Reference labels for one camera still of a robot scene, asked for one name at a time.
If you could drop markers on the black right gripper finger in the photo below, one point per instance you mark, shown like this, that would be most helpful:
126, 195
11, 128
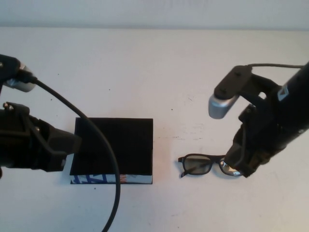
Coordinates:
253, 164
234, 155

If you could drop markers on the black right camera mount bracket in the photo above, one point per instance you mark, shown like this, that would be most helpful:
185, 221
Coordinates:
231, 79

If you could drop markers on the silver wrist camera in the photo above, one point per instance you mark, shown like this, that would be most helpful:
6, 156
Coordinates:
25, 85
219, 106

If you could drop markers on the black left camera mount bracket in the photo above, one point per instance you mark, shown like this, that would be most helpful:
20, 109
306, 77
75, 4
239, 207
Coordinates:
9, 67

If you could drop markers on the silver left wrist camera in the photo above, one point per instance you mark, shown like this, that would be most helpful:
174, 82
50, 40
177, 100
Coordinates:
25, 85

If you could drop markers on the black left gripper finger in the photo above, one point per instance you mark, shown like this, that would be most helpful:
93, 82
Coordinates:
56, 163
65, 142

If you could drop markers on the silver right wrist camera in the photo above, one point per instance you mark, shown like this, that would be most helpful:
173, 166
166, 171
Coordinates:
219, 106

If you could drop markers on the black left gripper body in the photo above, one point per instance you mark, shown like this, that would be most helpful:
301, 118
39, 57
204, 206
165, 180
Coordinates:
19, 140

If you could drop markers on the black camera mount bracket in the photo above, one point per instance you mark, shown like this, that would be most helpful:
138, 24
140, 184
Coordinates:
9, 67
231, 79

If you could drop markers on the black frame glasses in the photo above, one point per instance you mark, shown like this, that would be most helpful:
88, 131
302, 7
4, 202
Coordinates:
195, 164

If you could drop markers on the black glasses case blue print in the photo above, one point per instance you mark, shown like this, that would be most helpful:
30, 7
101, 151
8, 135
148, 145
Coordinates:
130, 145

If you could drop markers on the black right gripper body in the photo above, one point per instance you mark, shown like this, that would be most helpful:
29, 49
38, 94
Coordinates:
268, 130

